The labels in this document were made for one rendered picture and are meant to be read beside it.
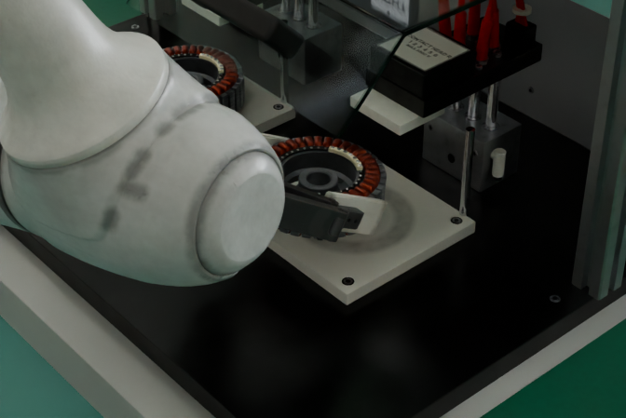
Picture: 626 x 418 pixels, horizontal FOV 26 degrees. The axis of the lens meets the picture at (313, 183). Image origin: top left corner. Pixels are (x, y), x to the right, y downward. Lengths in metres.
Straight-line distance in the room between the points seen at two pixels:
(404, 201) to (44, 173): 0.53
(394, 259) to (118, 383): 0.25
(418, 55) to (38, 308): 0.38
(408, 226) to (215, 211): 0.48
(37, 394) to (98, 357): 1.07
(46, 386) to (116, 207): 1.47
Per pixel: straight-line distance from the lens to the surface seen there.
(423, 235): 1.16
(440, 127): 1.24
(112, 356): 1.10
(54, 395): 2.17
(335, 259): 1.13
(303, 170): 1.15
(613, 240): 1.10
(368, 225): 1.09
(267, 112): 1.32
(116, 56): 0.73
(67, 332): 1.13
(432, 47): 1.15
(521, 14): 1.19
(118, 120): 0.71
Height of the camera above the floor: 1.49
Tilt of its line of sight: 36 degrees down
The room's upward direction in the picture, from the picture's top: straight up
